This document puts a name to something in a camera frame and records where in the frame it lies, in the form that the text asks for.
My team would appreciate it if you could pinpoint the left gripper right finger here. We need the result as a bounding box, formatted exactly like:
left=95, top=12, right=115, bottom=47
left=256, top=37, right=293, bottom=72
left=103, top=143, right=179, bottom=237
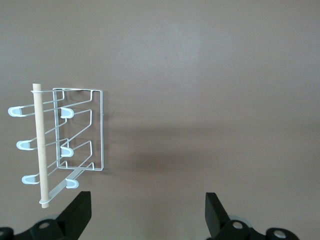
left=204, top=191, right=266, bottom=240

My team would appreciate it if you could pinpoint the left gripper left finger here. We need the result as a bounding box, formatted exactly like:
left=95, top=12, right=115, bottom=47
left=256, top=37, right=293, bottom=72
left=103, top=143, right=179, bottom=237
left=28, top=191, right=92, bottom=240

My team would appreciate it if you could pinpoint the white wire cup rack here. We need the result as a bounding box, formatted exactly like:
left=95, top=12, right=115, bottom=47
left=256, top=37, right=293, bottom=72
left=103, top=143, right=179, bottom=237
left=7, top=83, right=105, bottom=210

